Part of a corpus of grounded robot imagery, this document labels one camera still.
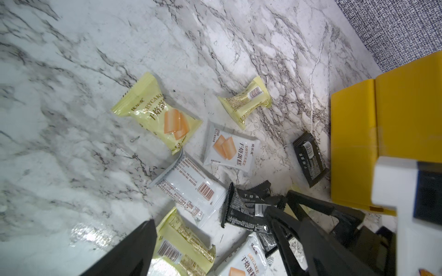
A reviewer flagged black cookie packet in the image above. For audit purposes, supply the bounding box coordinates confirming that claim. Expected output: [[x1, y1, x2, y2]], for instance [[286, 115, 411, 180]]
[[221, 181, 287, 234], [256, 232, 279, 257], [292, 131, 329, 187]]

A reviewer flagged white cookie packet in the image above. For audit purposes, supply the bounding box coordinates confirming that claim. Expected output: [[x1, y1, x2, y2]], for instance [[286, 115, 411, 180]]
[[208, 232, 270, 276], [203, 122, 261, 174], [148, 151, 227, 228]]

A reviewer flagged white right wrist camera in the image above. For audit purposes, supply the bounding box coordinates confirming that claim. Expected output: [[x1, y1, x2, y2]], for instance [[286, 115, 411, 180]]
[[371, 156, 442, 276]]

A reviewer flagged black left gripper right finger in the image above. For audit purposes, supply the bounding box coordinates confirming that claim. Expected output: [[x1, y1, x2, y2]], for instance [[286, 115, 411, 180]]
[[264, 207, 376, 276]]

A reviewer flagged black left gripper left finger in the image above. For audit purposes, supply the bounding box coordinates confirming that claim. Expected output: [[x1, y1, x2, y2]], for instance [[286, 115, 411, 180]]
[[83, 220, 157, 276]]

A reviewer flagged yellow cookie packet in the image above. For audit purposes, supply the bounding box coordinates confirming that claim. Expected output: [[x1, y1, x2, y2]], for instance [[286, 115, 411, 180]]
[[112, 72, 202, 155], [147, 208, 216, 276], [218, 76, 272, 130]]

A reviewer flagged yellow plastic drawer cabinet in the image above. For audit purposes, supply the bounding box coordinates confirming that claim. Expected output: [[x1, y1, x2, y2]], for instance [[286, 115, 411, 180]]
[[330, 52, 442, 216]]

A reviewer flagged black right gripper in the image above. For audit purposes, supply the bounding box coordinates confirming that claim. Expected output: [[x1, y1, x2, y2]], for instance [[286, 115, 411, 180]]
[[285, 190, 397, 276]]

